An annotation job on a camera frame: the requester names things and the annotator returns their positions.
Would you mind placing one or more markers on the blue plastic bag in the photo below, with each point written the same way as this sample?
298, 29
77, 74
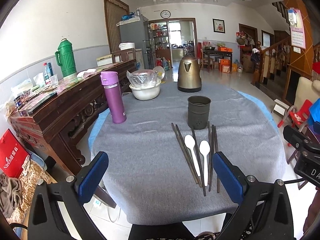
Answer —
314, 115

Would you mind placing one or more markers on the dark wooden sideboard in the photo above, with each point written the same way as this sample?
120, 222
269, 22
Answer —
57, 126

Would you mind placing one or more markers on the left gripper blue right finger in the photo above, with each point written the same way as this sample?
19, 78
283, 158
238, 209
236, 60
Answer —
232, 178

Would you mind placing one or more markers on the white plastic spoon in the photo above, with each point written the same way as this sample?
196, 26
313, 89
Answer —
205, 150
190, 144

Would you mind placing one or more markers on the wooden stair railing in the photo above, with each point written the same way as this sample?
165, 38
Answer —
272, 62

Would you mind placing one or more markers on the round wall clock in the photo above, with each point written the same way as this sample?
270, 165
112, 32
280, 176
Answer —
165, 14

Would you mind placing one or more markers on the dark chopstick four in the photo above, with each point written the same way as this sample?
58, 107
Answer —
209, 142

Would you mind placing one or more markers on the dark chopstick two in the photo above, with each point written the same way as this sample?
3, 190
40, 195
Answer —
187, 150

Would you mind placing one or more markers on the small white step stool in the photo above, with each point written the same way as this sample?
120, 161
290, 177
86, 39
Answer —
280, 107

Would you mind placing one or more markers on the framed wall picture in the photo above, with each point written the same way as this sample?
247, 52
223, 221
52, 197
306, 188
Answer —
219, 26

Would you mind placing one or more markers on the steel bowl in plastic bag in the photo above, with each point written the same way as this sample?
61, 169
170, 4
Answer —
145, 78

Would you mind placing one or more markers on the purple thermos bottle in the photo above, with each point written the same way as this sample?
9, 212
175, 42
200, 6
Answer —
110, 83

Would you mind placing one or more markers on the wall calendar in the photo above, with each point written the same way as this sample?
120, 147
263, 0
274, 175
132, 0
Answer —
296, 28

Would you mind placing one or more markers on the grey refrigerator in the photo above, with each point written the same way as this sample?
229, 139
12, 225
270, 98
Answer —
137, 30

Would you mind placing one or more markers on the grey table cloth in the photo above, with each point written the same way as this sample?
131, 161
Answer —
148, 174

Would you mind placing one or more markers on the red paper bag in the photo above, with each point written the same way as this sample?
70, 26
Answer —
12, 155

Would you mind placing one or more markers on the dark chopstick six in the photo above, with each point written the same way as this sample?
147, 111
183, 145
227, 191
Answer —
216, 150

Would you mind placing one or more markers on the green thermos jug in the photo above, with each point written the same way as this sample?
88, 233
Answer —
65, 58

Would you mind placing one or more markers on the white plastic basin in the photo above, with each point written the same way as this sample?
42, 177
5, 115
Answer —
144, 94

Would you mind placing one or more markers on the dark chopstick five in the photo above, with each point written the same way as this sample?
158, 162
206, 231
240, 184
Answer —
210, 158

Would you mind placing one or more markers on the dark grey utensil holder cup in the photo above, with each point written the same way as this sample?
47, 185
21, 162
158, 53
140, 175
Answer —
198, 111

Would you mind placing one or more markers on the red plastic child chair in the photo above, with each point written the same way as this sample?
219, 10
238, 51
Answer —
299, 117

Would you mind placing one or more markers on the small white desk fan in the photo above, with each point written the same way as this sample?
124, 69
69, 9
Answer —
160, 73

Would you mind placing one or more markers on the bronze electric kettle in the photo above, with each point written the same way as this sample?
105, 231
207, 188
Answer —
189, 80

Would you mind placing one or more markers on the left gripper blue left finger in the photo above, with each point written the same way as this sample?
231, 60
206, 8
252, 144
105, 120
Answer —
88, 179

